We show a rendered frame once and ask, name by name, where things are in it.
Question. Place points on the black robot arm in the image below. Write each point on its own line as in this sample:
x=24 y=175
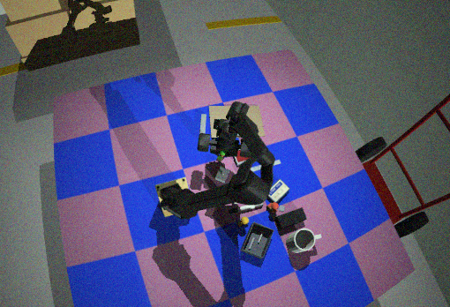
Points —
x=245 y=187

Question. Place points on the white mug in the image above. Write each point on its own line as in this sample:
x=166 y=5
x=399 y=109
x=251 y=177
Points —
x=301 y=240

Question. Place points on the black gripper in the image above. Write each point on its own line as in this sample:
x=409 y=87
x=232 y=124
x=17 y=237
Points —
x=217 y=145

